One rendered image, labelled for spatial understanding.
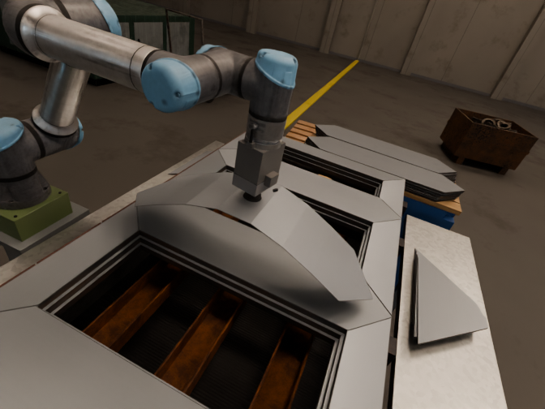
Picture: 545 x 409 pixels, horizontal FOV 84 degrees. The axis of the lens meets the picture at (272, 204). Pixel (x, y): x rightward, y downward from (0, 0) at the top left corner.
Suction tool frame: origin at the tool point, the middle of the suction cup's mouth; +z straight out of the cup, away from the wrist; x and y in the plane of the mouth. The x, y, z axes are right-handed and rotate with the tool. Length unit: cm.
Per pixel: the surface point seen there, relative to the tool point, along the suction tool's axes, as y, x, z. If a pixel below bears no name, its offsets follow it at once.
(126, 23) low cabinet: 220, 364, 34
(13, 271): -35, 49, 35
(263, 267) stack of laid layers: -1.2, -7.9, 15.7
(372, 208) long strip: 49, -20, 15
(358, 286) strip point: 5.3, -29.4, 10.5
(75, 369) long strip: -41.6, 1.9, 15.7
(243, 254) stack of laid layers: -1.3, -1.5, 15.7
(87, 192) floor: 39, 161, 103
